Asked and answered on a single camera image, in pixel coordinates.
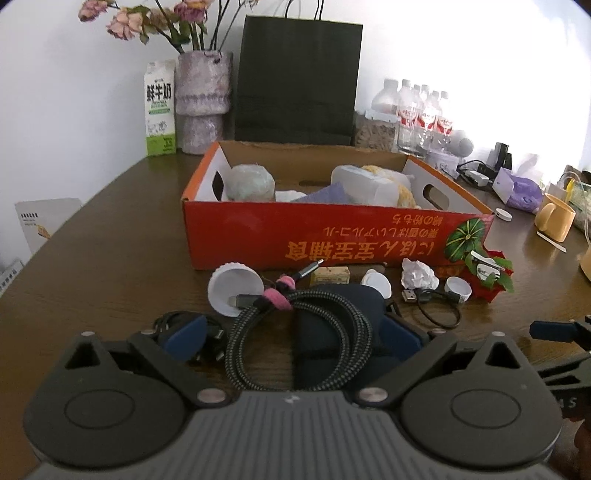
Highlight red green paper decoration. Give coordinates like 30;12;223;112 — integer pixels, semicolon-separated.
462;249;515;303

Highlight white power strip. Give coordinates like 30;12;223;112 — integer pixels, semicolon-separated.
457;159;497;188

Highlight white plastic lid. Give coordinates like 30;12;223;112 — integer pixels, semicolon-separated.
361;269;393;297

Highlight white leaflet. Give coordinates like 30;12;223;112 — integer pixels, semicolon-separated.
0;258;24;296

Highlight white booklet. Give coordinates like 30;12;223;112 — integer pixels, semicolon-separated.
14;197;84;257

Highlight purple knitted cloth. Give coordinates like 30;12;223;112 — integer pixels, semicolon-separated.
290;181;356;205

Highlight yellow mug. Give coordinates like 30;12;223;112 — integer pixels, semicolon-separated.
534;194;577;243

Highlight white patterned tin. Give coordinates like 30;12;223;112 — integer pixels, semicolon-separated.
425;150;460;176

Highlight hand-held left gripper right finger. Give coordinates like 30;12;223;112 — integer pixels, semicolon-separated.
355;314;532;409

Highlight white ribbed bottle cap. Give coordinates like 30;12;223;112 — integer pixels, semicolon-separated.
444;276;472;305

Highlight white round camera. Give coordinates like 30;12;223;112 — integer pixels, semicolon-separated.
450;130;475;158

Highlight purple tissue pack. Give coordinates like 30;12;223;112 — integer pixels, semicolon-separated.
492;167;546;213

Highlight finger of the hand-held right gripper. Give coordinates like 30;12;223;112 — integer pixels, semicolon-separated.
536;353;591;387
529;315;591;354

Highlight red cardboard box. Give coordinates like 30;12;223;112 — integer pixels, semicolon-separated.
180;141;495;273

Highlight balled clear plastic bag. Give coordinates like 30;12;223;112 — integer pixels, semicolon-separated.
221;164;277;203

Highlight grey braided cable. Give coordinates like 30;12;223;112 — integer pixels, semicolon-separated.
224;259;375;393

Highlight dried pink rose bouquet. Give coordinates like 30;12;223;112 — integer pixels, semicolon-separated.
78;0;259;52

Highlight clear drinking glass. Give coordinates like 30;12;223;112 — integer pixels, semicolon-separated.
397;122;430;157

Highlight white plastic cup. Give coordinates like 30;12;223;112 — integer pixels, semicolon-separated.
208;262;265;318

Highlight yellow white plush toy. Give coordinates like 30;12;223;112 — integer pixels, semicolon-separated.
361;165;423;209

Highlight black power adapter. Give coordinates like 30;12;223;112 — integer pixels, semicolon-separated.
487;142;513;169

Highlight short black plug cable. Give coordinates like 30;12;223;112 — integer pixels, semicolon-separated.
399;287;462;330

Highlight black paper bag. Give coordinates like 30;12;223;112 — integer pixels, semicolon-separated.
233;0;364;147

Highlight purple textured vase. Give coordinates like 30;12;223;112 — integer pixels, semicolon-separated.
174;51;234;155

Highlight group of plastic water bottles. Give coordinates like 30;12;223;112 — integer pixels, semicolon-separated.
369;78;455;155

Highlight white green milk carton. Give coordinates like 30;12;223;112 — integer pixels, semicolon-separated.
144;60;177;158

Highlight clear lidded food container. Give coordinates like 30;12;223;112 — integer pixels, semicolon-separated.
353;110;400;151

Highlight brown wooden desktop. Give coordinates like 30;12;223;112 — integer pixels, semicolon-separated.
0;145;591;462

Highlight flat wooden stick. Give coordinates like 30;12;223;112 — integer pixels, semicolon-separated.
536;231;568;252

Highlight clear cotton swab container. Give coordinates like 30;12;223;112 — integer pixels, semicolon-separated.
330;165;402;208

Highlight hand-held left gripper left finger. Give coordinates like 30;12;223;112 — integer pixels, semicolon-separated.
65;315;229;409

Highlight dark blue glasses case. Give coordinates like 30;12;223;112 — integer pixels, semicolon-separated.
293;284;389;391

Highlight crumpled white paper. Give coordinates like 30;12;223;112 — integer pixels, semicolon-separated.
401;258;439;291

